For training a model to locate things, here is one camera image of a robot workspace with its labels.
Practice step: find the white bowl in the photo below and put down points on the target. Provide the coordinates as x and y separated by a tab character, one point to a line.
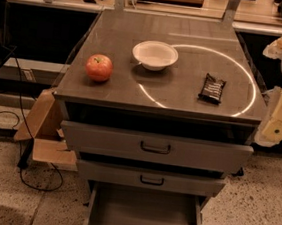
155	55

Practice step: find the bottom grey open drawer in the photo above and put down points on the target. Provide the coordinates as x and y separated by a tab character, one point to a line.
111	204

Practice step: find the middle grey drawer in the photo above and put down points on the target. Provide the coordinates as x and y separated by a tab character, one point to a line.
150	179

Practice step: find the red apple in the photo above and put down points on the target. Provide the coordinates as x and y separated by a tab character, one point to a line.
99	67

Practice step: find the brown cardboard box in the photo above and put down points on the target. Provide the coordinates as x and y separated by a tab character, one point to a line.
42	126

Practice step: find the top grey drawer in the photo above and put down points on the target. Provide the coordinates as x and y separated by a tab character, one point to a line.
163	149

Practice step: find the black rxbar chocolate bar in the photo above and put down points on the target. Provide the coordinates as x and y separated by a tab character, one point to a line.
212	90

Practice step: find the grey drawer cabinet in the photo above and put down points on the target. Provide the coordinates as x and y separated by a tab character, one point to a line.
163	102

